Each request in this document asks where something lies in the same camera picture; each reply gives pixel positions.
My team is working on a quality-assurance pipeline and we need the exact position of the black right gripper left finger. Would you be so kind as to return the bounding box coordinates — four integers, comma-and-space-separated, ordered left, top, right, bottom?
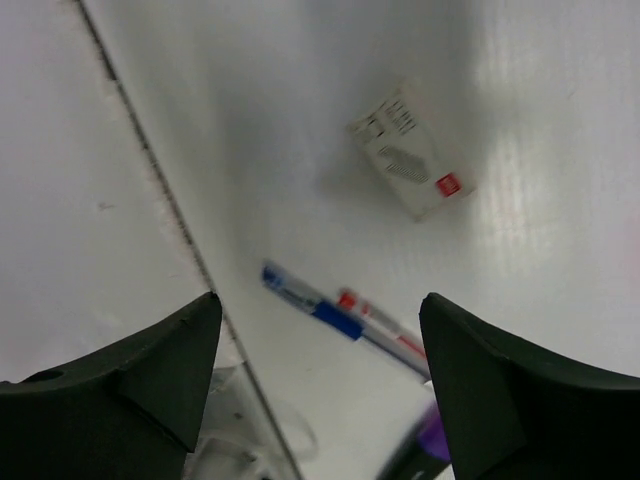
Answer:
1, 292, 222, 479

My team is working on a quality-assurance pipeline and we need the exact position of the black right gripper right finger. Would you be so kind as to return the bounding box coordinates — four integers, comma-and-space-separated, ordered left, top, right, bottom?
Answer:
419, 293, 639, 479

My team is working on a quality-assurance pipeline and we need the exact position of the purple highlighter marker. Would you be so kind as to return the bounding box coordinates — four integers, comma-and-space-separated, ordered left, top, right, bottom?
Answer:
377, 401, 451, 480

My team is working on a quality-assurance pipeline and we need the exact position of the red gel pen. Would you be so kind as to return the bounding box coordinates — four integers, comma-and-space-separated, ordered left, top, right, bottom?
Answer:
338, 288, 431, 382

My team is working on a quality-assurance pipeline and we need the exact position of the blue gel pen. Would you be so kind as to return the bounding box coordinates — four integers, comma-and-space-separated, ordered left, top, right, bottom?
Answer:
260, 258, 366, 344

